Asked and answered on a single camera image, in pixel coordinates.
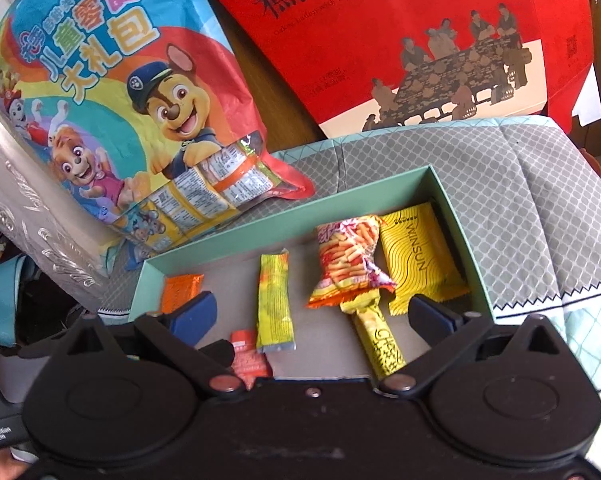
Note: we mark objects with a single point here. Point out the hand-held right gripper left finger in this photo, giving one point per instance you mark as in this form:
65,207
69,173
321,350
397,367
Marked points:
195,317

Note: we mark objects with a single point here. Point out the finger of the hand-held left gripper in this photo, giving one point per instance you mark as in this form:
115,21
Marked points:
220,352

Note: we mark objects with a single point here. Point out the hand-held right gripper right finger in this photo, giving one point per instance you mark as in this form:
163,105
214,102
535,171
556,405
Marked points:
430,320

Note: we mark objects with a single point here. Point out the orange wavy-line snack packet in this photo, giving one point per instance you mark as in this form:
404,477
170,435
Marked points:
180,292

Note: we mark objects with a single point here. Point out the pink orange snack packet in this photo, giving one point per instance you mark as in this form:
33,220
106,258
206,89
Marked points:
250,365

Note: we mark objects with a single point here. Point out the yellow cheese stick packet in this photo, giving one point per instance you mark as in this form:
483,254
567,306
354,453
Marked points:
380,345

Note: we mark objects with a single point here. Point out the yellow wavy-line snack packet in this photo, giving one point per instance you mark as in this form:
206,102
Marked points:
420,255

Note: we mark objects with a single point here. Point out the orange puffed snack bag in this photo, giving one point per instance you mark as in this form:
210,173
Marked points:
345,260

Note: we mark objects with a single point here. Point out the mint green cardboard box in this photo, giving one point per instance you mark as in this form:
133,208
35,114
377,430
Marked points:
290,217

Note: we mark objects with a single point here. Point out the person's left hand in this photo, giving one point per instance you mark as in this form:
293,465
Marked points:
13,467

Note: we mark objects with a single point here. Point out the teal cloth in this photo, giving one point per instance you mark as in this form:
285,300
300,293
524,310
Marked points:
10,300

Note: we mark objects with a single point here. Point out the embroidered beige curtain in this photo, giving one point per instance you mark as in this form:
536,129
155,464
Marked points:
30,220

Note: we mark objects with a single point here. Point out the cartoon dog snack bag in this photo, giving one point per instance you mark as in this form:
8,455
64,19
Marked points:
105,85

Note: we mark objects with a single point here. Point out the red gift bag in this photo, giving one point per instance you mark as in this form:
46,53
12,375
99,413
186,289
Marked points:
380,35

